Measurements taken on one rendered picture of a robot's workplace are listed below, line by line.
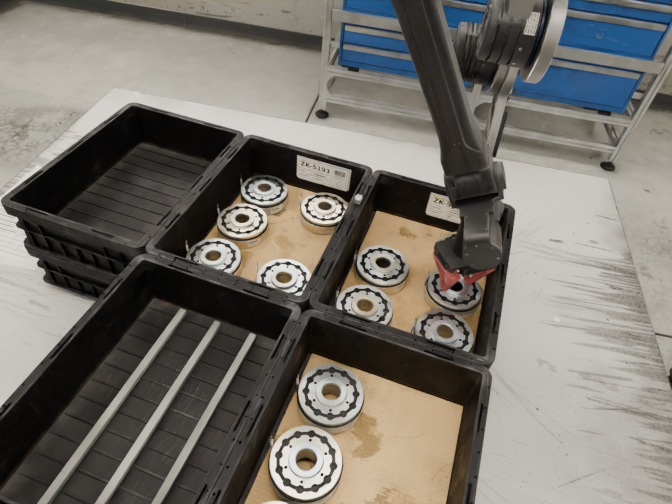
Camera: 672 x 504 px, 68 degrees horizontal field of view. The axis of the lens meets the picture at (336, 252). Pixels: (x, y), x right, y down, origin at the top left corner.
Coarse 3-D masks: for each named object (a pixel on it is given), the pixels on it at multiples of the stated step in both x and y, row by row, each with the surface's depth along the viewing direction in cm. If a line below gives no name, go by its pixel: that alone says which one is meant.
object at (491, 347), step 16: (384, 176) 104; (400, 176) 104; (368, 192) 101; (512, 208) 99; (352, 224) 94; (512, 224) 96; (336, 256) 86; (320, 288) 81; (496, 288) 84; (320, 304) 79; (496, 304) 82; (352, 320) 77; (368, 320) 77; (496, 320) 79; (400, 336) 76; (416, 336) 76; (496, 336) 77; (448, 352) 74; (464, 352) 74
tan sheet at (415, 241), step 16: (384, 224) 108; (400, 224) 108; (416, 224) 109; (368, 240) 104; (384, 240) 104; (400, 240) 105; (416, 240) 105; (432, 240) 105; (416, 256) 102; (432, 256) 102; (352, 272) 97; (416, 272) 99; (432, 272) 99; (416, 288) 96; (400, 304) 93; (416, 304) 93; (480, 304) 94; (400, 320) 90; (416, 320) 90
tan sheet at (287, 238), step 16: (288, 192) 113; (304, 192) 113; (288, 208) 109; (272, 224) 105; (288, 224) 105; (272, 240) 102; (288, 240) 102; (304, 240) 102; (320, 240) 103; (256, 256) 98; (272, 256) 99; (288, 256) 99; (304, 256) 99; (320, 256) 100; (256, 272) 95
